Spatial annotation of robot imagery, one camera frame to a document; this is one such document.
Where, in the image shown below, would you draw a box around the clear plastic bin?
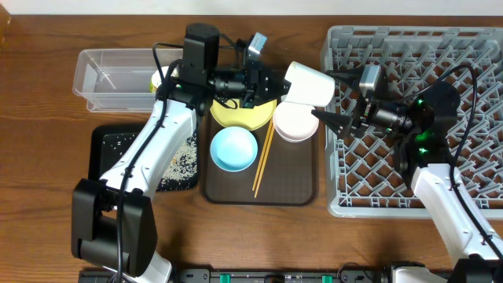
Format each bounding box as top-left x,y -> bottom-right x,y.
73,48 -> 183,113

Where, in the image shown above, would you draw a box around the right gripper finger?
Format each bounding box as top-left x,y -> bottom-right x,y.
325,67 -> 364,89
311,110 -> 354,138

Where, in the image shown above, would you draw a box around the pink bowl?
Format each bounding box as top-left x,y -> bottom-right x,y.
273,101 -> 319,142

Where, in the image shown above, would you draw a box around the grey dishwasher rack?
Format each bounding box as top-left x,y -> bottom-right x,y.
321,25 -> 502,219

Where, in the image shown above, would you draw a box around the brown serving tray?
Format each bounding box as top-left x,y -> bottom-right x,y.
200,114 -> 318,206

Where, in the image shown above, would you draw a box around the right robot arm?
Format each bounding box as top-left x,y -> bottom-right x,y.
312,65 -> 502,282

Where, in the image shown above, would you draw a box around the yellow plate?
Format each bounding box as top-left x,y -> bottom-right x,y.
210,101 -> 277,131

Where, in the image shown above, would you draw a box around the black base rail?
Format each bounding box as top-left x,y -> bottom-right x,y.
78,263 -> 457,283

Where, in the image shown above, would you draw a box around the black waste tray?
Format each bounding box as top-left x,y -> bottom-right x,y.
88,123 -> 200,193

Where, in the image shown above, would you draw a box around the light blue bowl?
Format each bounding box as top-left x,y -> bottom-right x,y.
210,127 -> 258,172

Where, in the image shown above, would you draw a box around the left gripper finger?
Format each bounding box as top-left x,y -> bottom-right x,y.
270,79 -> 292,101
264,69 -> 286,81

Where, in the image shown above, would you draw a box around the white cup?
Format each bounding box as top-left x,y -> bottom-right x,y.
281,61 -> 336,107

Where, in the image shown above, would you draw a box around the right wooden chopstick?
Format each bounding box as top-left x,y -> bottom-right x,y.
258,128 -> 274,193

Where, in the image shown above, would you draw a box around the white paper waste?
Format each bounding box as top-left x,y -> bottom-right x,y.
149,67 -> 178,94

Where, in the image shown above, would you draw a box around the rice leftovers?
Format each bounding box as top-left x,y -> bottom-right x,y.
105,131 -> 198,184

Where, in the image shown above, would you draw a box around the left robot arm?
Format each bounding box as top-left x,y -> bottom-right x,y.
71,23 -> 291,282

